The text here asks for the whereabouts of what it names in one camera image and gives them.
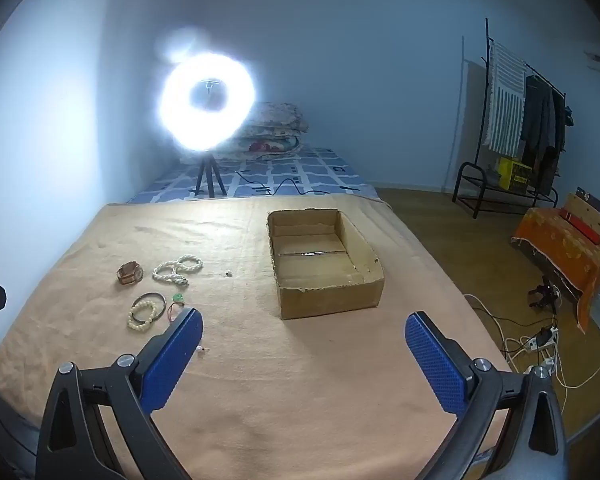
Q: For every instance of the black clothes rack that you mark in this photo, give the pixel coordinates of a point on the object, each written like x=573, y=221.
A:
x=486, y=110

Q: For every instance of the black tripod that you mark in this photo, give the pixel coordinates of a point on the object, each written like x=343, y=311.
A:
x=207, y=162

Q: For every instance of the yellow box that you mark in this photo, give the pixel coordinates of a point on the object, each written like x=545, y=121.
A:
x=512, y=172

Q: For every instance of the dark metal bangle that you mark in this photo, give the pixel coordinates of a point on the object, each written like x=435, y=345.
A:
x=165, y=305

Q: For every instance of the cardboard box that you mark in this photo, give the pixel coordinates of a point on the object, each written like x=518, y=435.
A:
x=330, y=300

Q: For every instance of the orange covered side table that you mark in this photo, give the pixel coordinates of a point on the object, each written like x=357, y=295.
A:
x=555, y=245

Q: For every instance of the striped white towel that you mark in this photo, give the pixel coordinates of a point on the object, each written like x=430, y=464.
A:
x=505, y=110

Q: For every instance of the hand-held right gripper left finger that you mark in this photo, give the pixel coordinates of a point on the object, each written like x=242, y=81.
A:
x=175, y=360

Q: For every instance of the pearl drop earring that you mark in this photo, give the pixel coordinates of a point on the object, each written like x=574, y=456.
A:
x=201, y=348

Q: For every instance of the red flat box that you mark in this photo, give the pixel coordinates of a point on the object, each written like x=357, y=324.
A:
x=580, y=227

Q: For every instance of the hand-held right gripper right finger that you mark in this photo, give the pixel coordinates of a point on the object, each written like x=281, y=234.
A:
x=432, y=365

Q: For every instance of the dark hanging clothes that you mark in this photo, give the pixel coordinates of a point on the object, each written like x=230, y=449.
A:
x=540, y=125

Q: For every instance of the black floor device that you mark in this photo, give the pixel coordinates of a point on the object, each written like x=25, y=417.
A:
x=545, y=295

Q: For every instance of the tan cardboard carton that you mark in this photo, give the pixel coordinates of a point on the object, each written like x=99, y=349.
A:
x=587, y=210

